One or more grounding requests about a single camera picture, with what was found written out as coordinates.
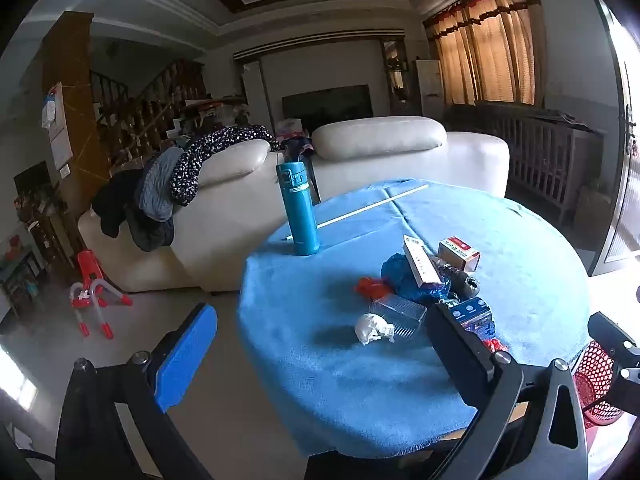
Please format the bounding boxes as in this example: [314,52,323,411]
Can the wooden staircase railing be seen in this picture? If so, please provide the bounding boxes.
[90,59,208,166]

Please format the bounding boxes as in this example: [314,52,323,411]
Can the long white carton box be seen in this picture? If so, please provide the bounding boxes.
[403,234,442,288]

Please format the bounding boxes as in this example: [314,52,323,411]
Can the cream leather sofa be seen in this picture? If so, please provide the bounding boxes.
[77,116,511,295]

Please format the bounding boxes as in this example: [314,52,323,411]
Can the grey blue garment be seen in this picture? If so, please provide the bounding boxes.
[137,147,185,222]

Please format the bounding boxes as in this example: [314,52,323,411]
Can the dark plastic bag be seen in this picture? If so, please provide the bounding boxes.
[432,257,481,300]

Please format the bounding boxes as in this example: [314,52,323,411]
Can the wooden baby crib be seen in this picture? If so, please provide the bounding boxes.
[445,102,607,226]

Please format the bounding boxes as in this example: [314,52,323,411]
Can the pile of household clutter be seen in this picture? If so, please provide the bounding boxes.
[170,94,251,136]

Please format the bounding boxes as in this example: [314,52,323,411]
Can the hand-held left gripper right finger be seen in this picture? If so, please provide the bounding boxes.
[424,301,590,480]

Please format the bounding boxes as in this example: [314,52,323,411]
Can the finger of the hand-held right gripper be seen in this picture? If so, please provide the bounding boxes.
[587,298,640,396]

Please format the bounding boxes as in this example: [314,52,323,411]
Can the red white toy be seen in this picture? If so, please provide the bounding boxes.
[69,250,134,339]

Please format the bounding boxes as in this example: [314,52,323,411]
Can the teal water bottle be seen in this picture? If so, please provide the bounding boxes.
[276,161,321,256]

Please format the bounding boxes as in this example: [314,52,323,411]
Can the dark bag with straps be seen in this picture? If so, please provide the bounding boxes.
[278,132,322,206]

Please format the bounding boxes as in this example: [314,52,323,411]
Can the orange wrapper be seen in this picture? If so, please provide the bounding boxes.
[355,277,393,301]

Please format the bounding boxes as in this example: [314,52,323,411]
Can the flat screen television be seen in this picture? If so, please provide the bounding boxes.
[282,84,375,123]

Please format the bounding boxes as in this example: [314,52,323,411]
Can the white tissue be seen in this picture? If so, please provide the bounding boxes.
[354,313,397,346]

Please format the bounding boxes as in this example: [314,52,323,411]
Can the clear plastic container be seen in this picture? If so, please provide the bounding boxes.
[369,294,428,342]

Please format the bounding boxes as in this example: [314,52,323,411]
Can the white cabinet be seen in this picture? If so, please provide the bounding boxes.
[242,60,273,126]

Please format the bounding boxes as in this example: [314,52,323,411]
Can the black jacket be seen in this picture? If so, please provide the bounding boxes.
[91,169,176,253]

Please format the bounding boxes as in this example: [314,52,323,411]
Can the wall calendar papers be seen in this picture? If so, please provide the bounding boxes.
[41,81,74,171]

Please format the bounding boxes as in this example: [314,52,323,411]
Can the round wooden table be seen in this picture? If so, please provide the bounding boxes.
[302,400,531,480]

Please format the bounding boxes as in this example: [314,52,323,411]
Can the red plastic mesh basket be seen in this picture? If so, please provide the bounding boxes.
[570,340,631,428]

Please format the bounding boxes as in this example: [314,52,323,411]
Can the white standing air conditioner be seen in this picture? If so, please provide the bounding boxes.
[413,59,445,118]

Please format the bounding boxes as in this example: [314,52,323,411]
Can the blue tablecloth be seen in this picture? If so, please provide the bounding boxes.
[236,178,591,458]

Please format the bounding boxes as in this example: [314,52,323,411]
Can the cluttered dark shelf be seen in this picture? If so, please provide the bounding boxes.
[12,161,76,281]

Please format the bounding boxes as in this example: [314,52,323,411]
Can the dark display cabinet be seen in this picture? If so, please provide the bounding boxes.
[381,39,410,116]

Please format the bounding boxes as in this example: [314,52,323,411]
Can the small white red box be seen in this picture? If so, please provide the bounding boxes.
[438,236,482,273]

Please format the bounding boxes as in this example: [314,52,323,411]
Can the tan curtain with red trim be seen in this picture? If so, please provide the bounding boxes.
[422,0,543,107]

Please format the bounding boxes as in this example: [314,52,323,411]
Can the blue plastic bag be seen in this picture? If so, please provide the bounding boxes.
[381,253,451,306]

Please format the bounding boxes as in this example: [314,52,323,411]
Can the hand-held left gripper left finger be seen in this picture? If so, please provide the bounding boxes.
[54,302,219,480]

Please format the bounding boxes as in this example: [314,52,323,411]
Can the dark floral garment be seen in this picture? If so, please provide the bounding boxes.
[170,126,282,207]

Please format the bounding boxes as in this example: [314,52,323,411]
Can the thin white stick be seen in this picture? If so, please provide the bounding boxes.
[286,184,430,239]

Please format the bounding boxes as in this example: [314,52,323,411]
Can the blue white carton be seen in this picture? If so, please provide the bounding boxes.
[440,296,496,343]

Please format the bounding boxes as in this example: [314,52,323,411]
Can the low colourful shelf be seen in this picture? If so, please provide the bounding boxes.
[0,232,46,321]

